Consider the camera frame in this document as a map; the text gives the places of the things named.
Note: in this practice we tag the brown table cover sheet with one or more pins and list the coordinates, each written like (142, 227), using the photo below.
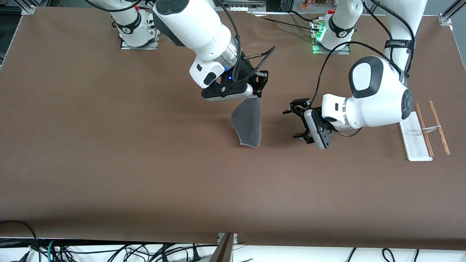
(145, 163)

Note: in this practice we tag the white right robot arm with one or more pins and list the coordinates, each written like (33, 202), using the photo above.
(196, 25)

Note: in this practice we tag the small metal bracket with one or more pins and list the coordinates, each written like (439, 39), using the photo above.
(235, 237)

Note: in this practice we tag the brown wooden post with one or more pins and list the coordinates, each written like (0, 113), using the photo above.
(222, 251)

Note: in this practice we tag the aluminium frame profile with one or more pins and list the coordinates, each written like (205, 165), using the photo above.
(449, 14)
(28, 8)

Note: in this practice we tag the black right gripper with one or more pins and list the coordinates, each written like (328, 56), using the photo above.
(248, 70)

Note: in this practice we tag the orange background object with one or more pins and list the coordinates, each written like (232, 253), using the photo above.
(313, 3)

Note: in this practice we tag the dark grey towel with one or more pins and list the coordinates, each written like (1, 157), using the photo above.
(249, 123)

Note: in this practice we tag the grey metal box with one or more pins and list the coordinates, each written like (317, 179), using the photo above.
(251, 4)

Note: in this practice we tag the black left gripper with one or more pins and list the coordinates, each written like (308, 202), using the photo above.
(315, 111)

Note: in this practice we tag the white flat strip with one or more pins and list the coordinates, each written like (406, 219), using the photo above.
(273, 14)

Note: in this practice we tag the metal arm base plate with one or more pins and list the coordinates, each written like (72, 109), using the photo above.
(344, 51)
(125, 45)

